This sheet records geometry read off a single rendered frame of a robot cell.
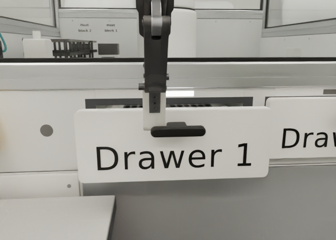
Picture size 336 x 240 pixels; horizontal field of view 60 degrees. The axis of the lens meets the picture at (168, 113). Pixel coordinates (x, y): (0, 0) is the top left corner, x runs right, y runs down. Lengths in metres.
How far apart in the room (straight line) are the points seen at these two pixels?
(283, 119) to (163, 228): 0.30
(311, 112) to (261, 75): 0.11
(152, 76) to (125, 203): 0.31
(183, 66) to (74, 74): 0.18
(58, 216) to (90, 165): 0.10
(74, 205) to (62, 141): 0.11
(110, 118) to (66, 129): 0.13
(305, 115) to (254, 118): 0.14
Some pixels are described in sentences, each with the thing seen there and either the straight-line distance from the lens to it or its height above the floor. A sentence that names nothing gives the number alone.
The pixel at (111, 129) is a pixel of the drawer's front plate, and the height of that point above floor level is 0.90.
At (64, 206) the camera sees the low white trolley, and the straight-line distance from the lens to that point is 0.53.
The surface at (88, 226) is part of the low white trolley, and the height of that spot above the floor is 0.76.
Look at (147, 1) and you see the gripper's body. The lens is 0.29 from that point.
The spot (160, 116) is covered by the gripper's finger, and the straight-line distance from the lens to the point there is 0.39.
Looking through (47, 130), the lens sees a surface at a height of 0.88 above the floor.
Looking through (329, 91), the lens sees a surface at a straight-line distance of 0.60.
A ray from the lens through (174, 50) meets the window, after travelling 0.52.
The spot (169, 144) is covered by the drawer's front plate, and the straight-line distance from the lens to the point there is 0.43.
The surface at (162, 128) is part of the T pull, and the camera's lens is 0.39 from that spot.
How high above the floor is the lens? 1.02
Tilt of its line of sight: 13 degrees down
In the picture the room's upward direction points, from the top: straight up
